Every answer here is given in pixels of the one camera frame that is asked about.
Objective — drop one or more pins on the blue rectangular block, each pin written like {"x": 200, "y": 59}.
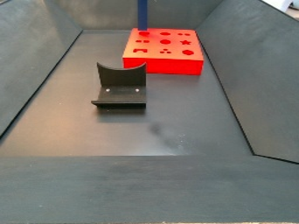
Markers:
{"x": 141, "y": 15}

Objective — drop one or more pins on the black curved fixture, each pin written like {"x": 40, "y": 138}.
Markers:
{"x": 121, "y": 87}

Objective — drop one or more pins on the red shape-sorting board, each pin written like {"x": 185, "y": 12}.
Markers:
{"x": 169, "y": 51}

